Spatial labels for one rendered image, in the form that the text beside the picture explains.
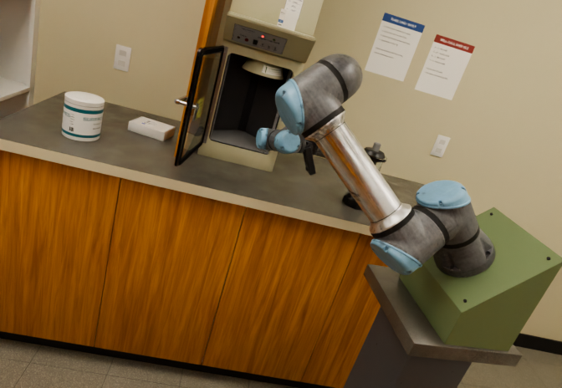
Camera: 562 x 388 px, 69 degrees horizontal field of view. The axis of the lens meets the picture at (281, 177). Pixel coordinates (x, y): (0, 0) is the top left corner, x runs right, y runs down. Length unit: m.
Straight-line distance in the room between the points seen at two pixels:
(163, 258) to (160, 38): 1.03
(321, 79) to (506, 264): 0.64
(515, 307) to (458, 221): 0.25
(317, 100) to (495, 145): 1.70
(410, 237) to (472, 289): 0.23
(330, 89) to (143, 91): 1.36
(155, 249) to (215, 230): 0.24
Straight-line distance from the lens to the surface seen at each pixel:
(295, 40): 1.54
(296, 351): 1.93
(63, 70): 2.27
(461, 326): 1.13
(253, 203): 1.47
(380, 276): 1.28
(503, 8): 2.37
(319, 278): 1.70
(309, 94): 0.93
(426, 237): 1.01
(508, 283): 1.13
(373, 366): 1.38
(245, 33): 1.56
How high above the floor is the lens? 1.54
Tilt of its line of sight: 20 degrees down
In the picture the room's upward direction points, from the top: 17 degrees clockwise
